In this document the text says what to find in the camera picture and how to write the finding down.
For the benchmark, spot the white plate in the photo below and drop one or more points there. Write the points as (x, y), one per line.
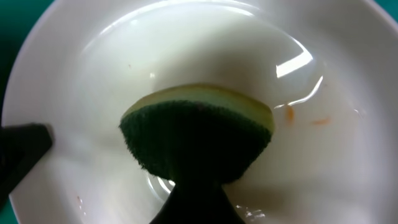
(327, 70)

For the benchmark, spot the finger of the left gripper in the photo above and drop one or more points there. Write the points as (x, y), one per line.
(22, 146)

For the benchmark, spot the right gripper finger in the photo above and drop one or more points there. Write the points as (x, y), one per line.
(200, 204)

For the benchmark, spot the green and yellow sponge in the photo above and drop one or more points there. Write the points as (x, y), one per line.
(197, 131)

